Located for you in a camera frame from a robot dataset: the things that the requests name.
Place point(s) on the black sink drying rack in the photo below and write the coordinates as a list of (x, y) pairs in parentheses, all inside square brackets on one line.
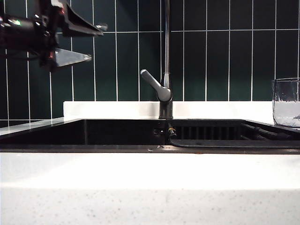
[(211, 143)]

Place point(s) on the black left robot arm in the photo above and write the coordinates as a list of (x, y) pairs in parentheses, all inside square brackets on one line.
[(16, 32)]

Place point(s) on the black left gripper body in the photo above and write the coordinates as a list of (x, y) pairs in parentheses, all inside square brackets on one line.
[(48, 30)]

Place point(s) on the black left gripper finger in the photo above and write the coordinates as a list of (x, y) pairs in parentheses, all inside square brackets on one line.
[(79, 27), (70, 57)]

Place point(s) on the grey metal faucet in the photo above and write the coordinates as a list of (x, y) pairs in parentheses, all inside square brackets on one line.
[(167, 47)]

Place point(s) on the black kitchen sink basin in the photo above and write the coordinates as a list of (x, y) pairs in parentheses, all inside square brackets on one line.
[(105, 133)]

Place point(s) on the clear faceted glass mug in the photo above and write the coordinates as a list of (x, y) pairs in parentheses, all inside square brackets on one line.
[(287, 105)]

